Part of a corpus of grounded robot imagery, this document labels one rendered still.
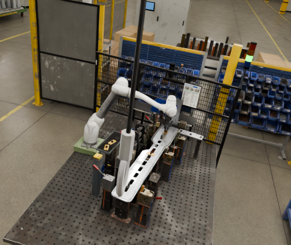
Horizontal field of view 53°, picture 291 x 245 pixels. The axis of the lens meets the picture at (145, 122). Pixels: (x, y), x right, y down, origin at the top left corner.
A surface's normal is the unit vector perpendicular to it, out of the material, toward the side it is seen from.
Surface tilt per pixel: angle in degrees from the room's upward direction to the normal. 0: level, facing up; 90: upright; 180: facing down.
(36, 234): 0
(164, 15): 90
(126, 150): 90
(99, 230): 0
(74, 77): 90
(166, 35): 90
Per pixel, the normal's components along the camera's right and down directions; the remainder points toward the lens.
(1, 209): 0.13, -0.86
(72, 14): -0.25, 0.43
